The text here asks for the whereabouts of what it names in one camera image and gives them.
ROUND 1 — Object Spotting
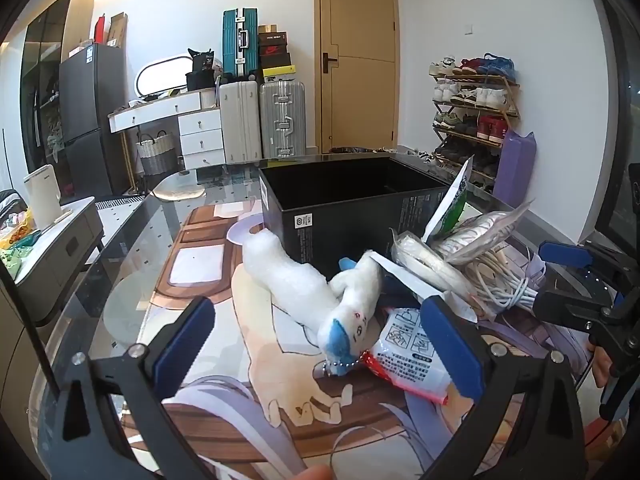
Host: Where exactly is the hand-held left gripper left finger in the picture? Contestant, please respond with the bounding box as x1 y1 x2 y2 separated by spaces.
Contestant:
37 296 221 480

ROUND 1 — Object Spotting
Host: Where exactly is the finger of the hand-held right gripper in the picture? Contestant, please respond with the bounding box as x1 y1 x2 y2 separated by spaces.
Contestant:
538 241 626 283
531 284 613 333

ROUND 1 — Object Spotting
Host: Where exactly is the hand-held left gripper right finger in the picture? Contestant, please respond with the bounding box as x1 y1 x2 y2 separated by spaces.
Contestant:
419 294 588 480

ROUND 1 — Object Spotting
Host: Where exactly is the red white packet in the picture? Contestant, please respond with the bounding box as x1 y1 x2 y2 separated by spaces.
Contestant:
361 306 451 405

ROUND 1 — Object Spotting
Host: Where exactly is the white cable bundle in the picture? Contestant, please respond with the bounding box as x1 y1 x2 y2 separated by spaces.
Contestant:
462 247 546 318

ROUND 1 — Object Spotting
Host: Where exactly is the bagged white rope coil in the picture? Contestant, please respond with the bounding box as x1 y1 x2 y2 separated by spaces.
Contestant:
372 230 478 322

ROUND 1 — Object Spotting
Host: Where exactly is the clear bag with striped cloth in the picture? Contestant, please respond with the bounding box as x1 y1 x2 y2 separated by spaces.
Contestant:
432 199 537 267

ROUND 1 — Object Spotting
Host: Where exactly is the white blue plush toy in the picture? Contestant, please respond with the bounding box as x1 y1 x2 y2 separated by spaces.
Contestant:
319 252 386 377

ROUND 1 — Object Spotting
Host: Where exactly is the white medicine packet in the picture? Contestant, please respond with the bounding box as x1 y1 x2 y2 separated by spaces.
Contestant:
422 156 474 242

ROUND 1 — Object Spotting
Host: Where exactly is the black cardboard box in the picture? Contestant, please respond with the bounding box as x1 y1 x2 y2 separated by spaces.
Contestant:
259 154 451 281

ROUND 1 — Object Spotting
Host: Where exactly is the person's right hand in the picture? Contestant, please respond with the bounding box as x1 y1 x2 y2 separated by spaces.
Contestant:
589 342 615 389

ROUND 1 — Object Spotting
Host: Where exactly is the person's left hand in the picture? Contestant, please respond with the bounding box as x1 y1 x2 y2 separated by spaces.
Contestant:
277 462 335 480

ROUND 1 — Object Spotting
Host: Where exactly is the purple yoga mat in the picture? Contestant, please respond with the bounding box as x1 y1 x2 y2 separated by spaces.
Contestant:
492 130 538 211

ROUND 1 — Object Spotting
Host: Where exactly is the grey side cabinet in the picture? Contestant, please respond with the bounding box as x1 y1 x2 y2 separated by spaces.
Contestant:
0 195 106 322

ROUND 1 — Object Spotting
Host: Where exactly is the striped doormat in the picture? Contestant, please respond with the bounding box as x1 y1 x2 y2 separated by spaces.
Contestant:
95 197 147 212

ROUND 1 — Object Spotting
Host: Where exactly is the wooden shoe rack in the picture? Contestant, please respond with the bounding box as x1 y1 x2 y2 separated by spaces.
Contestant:
430 72 521 192

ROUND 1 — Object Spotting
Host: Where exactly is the shoe rack with shoes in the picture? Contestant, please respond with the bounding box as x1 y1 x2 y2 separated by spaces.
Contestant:
429 52 521 186

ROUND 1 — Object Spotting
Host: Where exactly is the woven laundry basket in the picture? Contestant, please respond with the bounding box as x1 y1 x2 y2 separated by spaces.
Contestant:
136 130 182 176

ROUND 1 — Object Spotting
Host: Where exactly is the white appliance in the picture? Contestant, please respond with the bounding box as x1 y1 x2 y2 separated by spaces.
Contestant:
24 164 63 231

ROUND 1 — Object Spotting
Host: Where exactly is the white vanity desk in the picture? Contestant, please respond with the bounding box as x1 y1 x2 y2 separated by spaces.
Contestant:
108 87 223 171

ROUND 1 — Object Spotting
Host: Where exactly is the loose shoes group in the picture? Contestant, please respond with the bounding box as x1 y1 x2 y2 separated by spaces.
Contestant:
330 144 437 162

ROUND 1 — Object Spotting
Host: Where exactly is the white suitcase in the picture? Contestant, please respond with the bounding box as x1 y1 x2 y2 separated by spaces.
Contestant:
219 80 263 163

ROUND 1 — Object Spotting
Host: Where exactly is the silver suitcase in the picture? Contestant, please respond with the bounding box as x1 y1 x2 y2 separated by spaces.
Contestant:
258 79 307 160

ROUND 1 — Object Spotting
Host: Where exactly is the dark grey fridge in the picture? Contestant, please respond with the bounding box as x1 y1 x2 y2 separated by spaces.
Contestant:
59 42 132 197

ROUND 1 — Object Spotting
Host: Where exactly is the oval mirror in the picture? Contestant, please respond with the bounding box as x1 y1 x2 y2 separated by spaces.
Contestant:
136 54 193 101

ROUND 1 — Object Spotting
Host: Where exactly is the wooden door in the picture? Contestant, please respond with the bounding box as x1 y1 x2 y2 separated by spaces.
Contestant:
314 0 398 155

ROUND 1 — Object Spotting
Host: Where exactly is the black bag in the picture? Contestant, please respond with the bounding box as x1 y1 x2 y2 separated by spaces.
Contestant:
185 47 217 90

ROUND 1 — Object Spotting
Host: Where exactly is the teal suitcase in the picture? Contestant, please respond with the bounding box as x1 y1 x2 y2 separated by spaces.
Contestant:
222 8 260 81

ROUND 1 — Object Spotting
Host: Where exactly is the black glass cabinet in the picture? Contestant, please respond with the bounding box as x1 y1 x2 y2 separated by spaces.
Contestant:
20 0 96 181

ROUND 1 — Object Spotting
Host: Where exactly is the flat cardboard piece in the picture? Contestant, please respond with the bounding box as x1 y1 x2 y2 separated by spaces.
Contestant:
107 11 129 50

